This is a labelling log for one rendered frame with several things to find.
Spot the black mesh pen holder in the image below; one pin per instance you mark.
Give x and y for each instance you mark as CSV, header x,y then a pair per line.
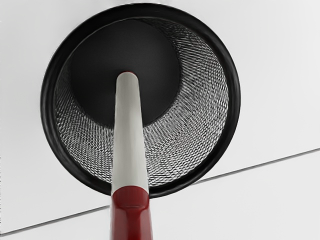
x,y
190,130

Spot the white pen with red cap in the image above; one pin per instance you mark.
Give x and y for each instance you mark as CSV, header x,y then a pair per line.
x,y
128,155

